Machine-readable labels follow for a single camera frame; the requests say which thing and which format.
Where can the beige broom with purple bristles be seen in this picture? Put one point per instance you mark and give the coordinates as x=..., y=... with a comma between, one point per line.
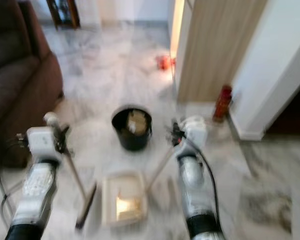
x=86, y=210

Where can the beige plastic dustpan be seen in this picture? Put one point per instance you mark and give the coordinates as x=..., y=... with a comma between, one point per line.
x=112, y=200

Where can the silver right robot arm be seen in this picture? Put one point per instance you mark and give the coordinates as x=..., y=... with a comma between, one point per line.
x=195, y=190

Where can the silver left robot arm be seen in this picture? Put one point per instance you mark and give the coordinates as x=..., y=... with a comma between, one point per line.
x=35, y=192

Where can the beige crumpled paper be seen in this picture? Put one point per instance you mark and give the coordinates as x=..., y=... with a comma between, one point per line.
x=136, y=122

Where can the black plastic bucket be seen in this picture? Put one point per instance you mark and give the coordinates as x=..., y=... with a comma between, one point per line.
x=127, y=142

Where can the reddish bottle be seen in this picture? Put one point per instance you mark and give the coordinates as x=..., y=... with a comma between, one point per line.
x=222, y=102

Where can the small red object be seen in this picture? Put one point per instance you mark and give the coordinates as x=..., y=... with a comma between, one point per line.
x=164, y=62

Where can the dark brown sofa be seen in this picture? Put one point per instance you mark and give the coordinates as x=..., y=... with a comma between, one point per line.
x=20, y=75

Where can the light wood door panel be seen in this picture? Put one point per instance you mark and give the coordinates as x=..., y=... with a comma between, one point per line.
x=215, y=50

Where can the dark wooden cabinet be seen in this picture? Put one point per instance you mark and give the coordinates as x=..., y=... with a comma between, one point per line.
x=62, y=12

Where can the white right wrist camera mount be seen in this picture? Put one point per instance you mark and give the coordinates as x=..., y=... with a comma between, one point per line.
x=195, y=131

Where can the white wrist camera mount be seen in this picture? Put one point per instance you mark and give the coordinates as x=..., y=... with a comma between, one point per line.
x=42, y=142
x=195, y=131

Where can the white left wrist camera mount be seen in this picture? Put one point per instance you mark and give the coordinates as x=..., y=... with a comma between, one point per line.
x=42, y=142

